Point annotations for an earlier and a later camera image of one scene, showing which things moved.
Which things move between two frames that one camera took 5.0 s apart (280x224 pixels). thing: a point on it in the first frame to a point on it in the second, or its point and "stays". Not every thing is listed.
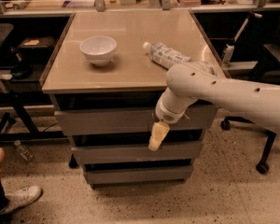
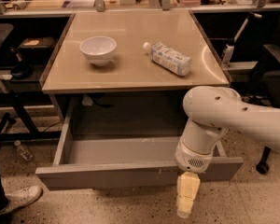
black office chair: x=273 y=67 stays
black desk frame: x=21 y=99 stays
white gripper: x=165 y=113 to x=189 y=160
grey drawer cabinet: x=105 y=90 stays
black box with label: x=37 y=44 stays
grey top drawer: x=132 y=122 to x=102 y=161
